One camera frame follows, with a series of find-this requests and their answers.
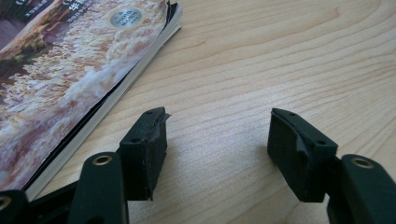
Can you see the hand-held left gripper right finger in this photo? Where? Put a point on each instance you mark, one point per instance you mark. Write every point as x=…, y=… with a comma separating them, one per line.
x=295, y=155

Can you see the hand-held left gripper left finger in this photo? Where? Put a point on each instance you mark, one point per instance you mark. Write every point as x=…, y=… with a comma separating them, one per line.
x=143, y=155

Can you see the magazine with reddish cover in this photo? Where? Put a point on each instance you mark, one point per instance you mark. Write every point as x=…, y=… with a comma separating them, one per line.
x=62, y=77

